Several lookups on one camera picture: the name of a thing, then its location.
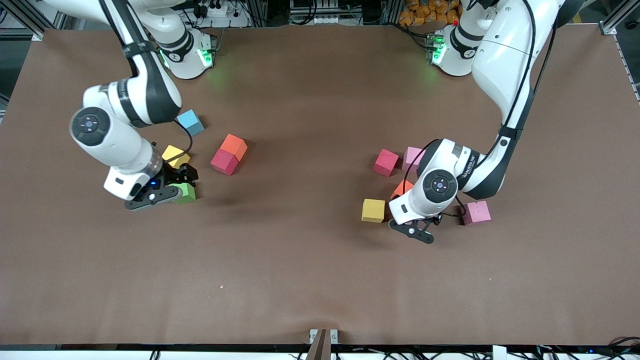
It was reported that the green foam cube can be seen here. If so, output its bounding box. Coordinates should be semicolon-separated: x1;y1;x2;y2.
169;182;197;205

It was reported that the yellow foam cube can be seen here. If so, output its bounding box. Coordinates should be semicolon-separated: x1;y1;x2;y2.
361;198;386;224
161;144;192;170

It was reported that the pink foam cube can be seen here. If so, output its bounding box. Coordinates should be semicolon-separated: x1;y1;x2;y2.
460;200;492;227
402;146;426;172

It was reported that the red foam cube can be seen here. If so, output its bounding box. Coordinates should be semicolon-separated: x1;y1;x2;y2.
373;148;400;178
210;148;239;177

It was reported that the light blue foam cube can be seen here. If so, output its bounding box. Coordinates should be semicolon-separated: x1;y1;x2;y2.
177;109;206;137

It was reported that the orange foam cube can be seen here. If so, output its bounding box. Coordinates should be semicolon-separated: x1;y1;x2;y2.
390;179;415;200
219;133;249;162

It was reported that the white power strip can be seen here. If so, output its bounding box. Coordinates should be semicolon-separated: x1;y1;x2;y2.
192;0;251;28

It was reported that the white electronics box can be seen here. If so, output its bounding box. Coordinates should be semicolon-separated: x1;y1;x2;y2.
289;0;342;26

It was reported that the orange snack bag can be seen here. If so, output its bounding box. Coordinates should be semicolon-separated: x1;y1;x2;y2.
398;0;463;27

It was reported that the aluminium frame post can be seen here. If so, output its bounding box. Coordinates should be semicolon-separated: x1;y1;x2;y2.
381;0;405;26
248;0;271;27

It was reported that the metal table edge bracket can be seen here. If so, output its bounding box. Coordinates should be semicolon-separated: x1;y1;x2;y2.
308;328;340;346

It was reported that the brown strip under bracket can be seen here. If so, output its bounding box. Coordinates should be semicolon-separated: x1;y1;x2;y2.
305;329;333;360

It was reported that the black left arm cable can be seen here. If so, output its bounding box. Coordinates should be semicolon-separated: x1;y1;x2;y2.
401;0;558;221

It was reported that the black cable bundle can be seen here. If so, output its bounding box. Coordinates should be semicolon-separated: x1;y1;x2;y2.
605;336;640;358

